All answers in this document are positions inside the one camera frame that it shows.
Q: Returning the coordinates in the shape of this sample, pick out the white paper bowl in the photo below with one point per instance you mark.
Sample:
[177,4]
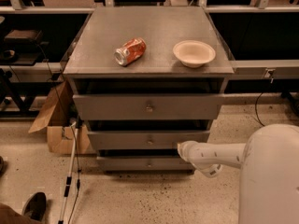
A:
[193,53]

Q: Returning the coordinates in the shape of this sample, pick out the grey drawer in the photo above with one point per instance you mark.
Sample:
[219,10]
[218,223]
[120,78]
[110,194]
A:
[148,106]
[111,164]
[145,134]

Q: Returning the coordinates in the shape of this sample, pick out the brown cardboard box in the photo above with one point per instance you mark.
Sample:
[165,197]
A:
[56,116]

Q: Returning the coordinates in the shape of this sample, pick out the grey bottom drawer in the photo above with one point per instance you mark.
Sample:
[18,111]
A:
[111,164]

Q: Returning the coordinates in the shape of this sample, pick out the black equipment on left shelf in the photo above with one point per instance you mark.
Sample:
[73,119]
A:
[23,48]

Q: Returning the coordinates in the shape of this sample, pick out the orange soda can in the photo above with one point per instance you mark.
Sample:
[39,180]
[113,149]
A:
[130,51]

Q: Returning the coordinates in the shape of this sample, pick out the grey top drawer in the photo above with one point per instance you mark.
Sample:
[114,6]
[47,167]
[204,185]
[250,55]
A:
[148,106]

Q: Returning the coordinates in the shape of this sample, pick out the grey drawer cabinet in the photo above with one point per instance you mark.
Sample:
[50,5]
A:
[92,68]

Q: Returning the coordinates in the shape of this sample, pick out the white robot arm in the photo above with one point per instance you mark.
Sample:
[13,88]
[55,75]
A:
[269,172]

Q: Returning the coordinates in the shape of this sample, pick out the silver telescopic pole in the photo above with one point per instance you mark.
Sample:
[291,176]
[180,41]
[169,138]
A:
[69,174]

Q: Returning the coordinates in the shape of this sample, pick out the black shoe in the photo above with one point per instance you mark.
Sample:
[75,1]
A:
[35,207]

